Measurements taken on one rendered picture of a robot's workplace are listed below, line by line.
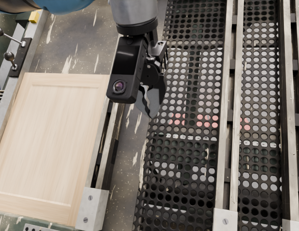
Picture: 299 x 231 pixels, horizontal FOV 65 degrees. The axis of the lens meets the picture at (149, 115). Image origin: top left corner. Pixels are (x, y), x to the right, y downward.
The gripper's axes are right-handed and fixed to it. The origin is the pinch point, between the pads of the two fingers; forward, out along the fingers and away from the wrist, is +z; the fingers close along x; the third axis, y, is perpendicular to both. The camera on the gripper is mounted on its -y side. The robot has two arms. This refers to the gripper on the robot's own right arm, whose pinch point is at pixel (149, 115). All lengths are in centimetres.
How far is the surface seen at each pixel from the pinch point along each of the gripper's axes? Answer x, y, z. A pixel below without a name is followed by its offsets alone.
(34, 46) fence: 71, 47, 7
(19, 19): 93, 67, 2
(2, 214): 55, -16, 38
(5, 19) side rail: 96, 62, -1
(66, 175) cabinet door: 36.6, 0.5, 33.8
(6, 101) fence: 72, 21, 19
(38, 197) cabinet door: 45, -8, 38
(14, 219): 49, -16, 38
